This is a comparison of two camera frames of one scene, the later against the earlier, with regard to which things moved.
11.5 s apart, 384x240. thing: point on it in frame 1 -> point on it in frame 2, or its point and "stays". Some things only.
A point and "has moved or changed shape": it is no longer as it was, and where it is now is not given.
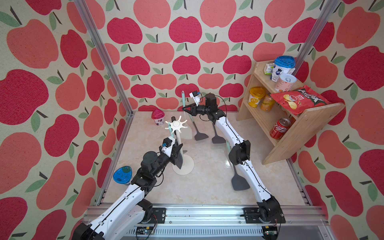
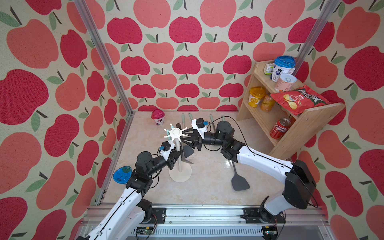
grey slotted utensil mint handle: x=239 y=183 stays
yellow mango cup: x=256 y=93 stays
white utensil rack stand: x=188 y=163 has moved or changed shape
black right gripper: x=194 y=110 -> x=196 y=141
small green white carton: x=268 y=68 stays
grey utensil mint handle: x=179 y=160 -> x=183 y=158
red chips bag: x=297 y=101 stays
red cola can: x=280 y=128 stays
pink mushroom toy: x=158 y=116 stays
